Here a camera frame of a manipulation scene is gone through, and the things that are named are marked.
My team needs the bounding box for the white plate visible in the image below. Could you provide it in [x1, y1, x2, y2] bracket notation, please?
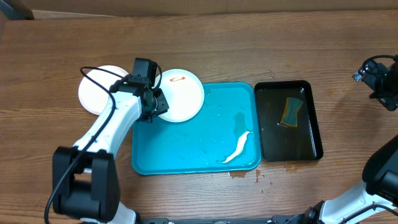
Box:
[155, 69, 205, 123]
[78, 70, 121, 115]

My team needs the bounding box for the green yellow sponge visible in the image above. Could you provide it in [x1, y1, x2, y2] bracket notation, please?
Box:
[279, 97, 303, 128]

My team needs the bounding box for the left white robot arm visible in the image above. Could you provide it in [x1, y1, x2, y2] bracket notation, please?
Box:
[44, 58, 169, 223]

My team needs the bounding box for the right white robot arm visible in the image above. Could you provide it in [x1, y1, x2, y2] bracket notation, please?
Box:
[284, 54, 397, 224]

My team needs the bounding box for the teal plastic tray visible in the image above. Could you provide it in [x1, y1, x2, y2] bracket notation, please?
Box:
[132, 82, 261, 175]

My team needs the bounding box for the black water tray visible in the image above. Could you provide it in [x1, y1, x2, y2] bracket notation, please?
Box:
[254, 80, 323, 162]

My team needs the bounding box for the dark chair leg corner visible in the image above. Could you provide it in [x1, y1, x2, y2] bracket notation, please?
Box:
[1, 0, 34, 20]

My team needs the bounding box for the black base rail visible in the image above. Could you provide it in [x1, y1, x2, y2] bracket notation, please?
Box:
[136, 214, 304, 224]

